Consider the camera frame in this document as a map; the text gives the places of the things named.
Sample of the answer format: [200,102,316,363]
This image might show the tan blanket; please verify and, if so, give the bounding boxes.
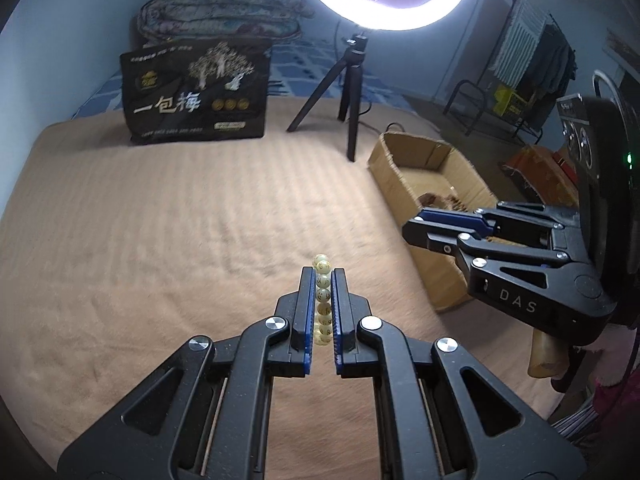
[1,98,559,465]

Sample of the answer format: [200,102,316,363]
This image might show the black cable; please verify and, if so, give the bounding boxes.
[357,98,407,137]

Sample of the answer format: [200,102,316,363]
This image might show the black metal clothes rack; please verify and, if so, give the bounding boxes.
[442,0,577,145]

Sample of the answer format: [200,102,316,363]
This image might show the black camera tripod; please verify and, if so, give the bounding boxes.
[286,34,368,162]

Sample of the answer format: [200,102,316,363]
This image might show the folded patterned quilt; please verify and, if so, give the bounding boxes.
[137,0,314,44]

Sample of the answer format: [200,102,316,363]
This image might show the yellow bead bracelet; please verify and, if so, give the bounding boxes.
[311,252,333,347]

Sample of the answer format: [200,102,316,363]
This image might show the yellow box on rack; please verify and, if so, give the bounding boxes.
[492,84,527,119]

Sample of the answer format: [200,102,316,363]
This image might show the woven bangle bracelets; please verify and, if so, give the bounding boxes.
[418,190,471,213]

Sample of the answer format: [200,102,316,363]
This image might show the black snack bag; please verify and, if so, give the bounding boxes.
[119,37,272,144]

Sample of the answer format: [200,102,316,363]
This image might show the blue patterned bed sheet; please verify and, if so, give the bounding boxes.
[72,40,413,119]

